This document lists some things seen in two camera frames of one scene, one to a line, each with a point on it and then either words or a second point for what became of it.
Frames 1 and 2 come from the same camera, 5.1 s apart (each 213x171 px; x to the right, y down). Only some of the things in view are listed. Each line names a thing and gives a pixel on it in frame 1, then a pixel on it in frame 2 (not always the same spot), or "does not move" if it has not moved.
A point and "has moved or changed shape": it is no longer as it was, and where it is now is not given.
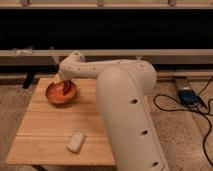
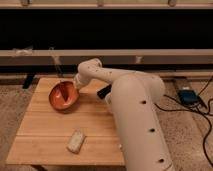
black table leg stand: [28, 81] does not move
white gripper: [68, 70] -> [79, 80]
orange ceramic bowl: [55, 92] has moved or changed shape
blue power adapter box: [188, 97] does not move
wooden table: [47, 128] does not move
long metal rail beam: [161, 57] does not move
